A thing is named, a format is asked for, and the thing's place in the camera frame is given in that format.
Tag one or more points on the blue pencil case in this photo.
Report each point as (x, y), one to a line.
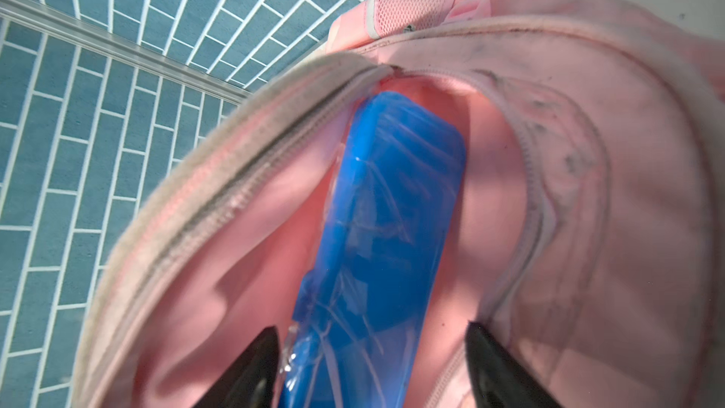
(361, 309)

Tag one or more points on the pink student backpack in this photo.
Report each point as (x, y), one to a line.
(587, 235)

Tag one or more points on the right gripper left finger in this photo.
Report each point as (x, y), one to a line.
(250, 380)

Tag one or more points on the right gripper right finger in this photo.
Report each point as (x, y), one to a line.
(497, 380)

